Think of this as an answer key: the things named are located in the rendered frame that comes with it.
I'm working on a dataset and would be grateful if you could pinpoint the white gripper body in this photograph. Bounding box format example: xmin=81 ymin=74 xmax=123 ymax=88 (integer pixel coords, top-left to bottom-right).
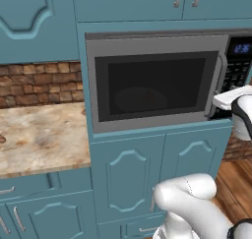
xmin=212 ymin=85 xmax=252 ymax=112

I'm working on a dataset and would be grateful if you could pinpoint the grey black microwave oven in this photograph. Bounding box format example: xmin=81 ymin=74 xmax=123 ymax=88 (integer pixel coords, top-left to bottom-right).
xmin=85 ymin=29 xmax=252 ymax=135

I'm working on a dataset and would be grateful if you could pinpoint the teal base cupboard door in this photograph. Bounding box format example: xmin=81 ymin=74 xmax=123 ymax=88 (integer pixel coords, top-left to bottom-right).
xmin=90 ymin=134 xmax=166 ymax=225
xmin=5 ymin=190 xmax=98 ymax=239
xmin=0 ymin=203 xmax=12 ymax=239
xmin=158 ymin=126 xmax=233 ymax=215

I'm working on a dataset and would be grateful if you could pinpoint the grey microwave door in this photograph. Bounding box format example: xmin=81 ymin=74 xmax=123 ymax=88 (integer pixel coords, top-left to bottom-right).
xmin=85 ymin=33 xmax=230 ymax=135

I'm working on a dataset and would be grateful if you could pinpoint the small teal drawer front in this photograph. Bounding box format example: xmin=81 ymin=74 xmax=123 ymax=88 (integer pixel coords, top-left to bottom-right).
xmin=97 ymin=212 xmax=166 ymax=239

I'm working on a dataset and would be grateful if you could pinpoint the wide teal drawer front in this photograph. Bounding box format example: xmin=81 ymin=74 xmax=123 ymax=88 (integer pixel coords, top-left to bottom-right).
xmin=0 ymin=166 xmax=94 ymax=202

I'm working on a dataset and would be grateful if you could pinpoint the grey microwave door handle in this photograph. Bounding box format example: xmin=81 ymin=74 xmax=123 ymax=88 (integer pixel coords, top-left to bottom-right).
xmin=204 ymin=53 xmax=228 ymax=118

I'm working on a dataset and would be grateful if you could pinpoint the silver base cupboard handle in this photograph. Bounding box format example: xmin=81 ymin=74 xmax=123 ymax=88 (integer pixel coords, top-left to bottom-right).
xmin=12 ymin=206 xmax=27 ymax=233
xmin=149 ymin=187 xmax=157 ymax=214
xmin=0 ymin=214 xmax=11 ymax=235

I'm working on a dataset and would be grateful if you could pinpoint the silver drawer handle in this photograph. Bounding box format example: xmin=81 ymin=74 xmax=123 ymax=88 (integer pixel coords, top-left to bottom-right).
xmin=138 ymin=226 xmax=159 ymax=233
xmin=0 ymin=186 xmax=16 ymax=196

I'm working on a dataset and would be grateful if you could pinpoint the large teal wall cupboard door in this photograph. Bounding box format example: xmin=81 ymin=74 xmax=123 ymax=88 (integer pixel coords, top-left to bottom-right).
xmin=0 ymin=0 xmax=80 ymax=65

